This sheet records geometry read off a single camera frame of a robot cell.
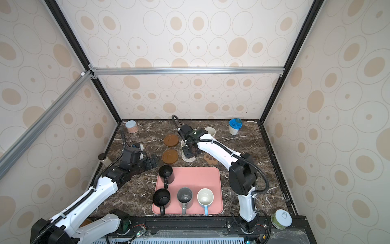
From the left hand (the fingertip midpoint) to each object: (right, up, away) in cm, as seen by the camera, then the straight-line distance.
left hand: (158, 159), depth 81 cm
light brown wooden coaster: (+2, -1, +19) cm, 19 cm away
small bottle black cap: (-34, -1, +7) cm, 35 cm away
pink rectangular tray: (+20, -13, +10) cm, 26 cm away
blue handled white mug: (+25, -20, -1) cm, 32 cm away
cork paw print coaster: (+29, -3, +16) cm, 33 cm away
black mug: (+3, -11, +8) cm, 14 cm away
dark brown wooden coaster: (+2, +9, +26) cm, 28 cm away
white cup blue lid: (+47, +20, +24) cm, 56 cm away
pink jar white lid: (-27, +19, +29) cm, 44 cm away
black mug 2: (+2, -21, +1) cm, 21 cm away
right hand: (+20, +3, +7) cm, 22 cm away
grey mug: (+14, -20, +1) cm, 25 cm away
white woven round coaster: (+15, -3, +16) cm, 22 cm away
